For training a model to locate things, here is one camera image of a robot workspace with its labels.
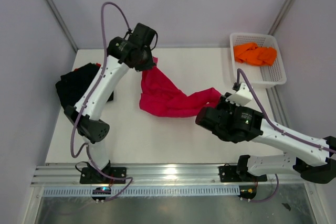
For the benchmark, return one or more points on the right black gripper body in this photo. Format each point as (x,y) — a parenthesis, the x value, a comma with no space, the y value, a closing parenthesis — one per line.
(223,105)

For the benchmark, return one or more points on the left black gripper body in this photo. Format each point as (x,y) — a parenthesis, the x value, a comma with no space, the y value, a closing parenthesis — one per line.
(146,61)

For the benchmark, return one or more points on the magenta t shirt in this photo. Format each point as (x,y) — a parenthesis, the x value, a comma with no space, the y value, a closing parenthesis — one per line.
(161,97)

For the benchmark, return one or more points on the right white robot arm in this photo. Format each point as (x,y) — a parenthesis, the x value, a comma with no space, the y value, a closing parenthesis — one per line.
(308,157)

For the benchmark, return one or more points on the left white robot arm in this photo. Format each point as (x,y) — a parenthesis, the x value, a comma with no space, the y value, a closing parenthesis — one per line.
(120,55)

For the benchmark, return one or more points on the orange t shirt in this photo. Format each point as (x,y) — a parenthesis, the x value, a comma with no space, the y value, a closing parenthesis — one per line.
(251,54)

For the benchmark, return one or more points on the white perforated plastic basket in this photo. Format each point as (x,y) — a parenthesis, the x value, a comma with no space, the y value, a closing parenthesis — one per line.
(259,76)

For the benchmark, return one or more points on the right black controller board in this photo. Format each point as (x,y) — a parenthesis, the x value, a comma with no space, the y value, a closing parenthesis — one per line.
(247,193)

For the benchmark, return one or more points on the black controller board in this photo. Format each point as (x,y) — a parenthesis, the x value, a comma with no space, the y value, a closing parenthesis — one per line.
(247,193)
(101,193)

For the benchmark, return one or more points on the black folded t shirt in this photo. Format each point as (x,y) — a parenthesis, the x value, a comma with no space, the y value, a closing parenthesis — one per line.
(72,86)

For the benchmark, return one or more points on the left black controller board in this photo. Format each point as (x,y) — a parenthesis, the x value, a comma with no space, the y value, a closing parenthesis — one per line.
(101,193)

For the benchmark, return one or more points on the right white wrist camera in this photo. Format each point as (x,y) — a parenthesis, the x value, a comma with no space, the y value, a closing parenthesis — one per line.
(241,97)

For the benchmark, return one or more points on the aluminium side rail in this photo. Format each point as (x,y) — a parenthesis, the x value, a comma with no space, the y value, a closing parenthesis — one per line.
(279,111)

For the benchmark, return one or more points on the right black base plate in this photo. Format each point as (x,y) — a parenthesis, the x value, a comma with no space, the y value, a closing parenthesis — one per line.
(228,174)

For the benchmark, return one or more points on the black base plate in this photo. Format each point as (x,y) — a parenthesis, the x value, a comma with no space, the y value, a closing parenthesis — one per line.
(118,175)
(228,174)

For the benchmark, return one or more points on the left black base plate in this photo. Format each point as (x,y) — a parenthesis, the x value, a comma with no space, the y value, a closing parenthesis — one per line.
(118,175)

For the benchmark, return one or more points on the aluminium front rail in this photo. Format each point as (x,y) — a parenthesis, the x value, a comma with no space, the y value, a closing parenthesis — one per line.
(143,175)

